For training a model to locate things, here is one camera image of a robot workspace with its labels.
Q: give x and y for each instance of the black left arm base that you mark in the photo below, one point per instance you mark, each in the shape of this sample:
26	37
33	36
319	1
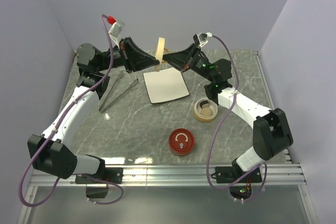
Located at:
98	187

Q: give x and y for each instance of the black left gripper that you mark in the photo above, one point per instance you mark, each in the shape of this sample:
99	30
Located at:
134	58

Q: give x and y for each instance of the white square plate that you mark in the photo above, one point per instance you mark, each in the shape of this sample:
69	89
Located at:
165	85

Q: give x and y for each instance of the beige round lid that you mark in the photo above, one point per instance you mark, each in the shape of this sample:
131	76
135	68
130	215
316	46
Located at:
161	49

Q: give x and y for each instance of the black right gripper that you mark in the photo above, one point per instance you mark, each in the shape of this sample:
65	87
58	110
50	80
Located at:
184	60

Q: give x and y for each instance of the red round lid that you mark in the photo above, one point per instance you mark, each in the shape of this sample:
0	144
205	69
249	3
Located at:
181	137

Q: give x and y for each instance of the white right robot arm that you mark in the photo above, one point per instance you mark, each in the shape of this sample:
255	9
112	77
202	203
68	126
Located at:
271	131

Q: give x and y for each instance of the metal food tongs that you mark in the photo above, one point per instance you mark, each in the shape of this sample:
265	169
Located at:
113	97

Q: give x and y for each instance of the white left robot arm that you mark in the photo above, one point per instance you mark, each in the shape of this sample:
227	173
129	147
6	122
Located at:
49	151

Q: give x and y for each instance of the beige white-lined bowl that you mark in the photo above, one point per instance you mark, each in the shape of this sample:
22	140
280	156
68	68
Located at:
197	110

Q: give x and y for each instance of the steel-lined red bowl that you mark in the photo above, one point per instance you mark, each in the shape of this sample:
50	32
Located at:
177	150

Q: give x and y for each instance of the steamed bun toy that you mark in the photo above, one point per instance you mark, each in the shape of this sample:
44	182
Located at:
206	112

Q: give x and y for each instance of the salmon sushi roll toy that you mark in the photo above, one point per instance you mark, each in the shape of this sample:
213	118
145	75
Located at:
204	104

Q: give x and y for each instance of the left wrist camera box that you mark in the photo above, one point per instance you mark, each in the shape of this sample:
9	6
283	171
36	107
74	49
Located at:
88	58

